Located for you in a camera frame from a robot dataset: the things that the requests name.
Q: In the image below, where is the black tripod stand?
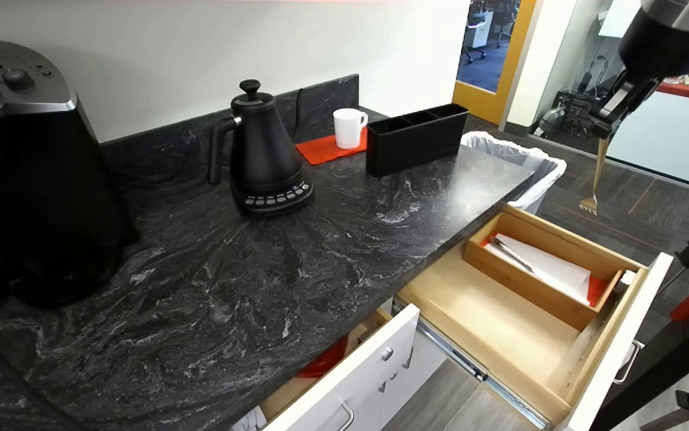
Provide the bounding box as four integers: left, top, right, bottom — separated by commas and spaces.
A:
591, 237, 689, 431

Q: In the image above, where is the white mug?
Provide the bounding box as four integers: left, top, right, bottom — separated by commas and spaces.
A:
330, 105, 372, 152

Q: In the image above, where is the black slotted cutlery holder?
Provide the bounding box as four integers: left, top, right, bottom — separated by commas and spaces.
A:
363, 103, 471, 179

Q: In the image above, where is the white drawer with metal handle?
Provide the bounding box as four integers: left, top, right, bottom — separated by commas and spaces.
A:
232, 302, 449, 431

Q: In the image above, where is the black coffee maker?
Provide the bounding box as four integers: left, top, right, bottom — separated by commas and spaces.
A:
0, 36, 141, 311

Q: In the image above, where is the wooden drawer with white front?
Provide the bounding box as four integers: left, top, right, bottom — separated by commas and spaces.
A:
396, 201, 678, 431

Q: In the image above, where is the red orange napkin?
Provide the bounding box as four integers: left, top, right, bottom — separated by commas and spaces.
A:
291, 129, 372, 167

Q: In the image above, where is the wooden drawer organiser tray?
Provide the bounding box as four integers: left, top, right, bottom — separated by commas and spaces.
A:
463, 203, 650, 334

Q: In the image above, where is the black gooseneck electric kettle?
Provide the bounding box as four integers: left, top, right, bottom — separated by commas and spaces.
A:
208, 76, 319, 221

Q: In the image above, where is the grey trash bin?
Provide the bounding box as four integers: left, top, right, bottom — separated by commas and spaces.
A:
458, 129, 570, 215

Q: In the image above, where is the yellow door frame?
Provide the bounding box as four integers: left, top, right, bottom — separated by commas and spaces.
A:
452, 0, 541, 129

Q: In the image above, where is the white cloth on orange tray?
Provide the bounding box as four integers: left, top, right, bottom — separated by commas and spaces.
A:
585, 274, 616, 311

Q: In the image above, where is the red cloth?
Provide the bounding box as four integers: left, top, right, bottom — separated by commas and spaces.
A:
295, 337, 351, 382

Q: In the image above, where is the white paper towel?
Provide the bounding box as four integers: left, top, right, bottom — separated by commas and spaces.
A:
483, 233, 594, 308

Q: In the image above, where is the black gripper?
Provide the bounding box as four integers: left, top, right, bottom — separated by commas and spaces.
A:
587, 70, 663, 145

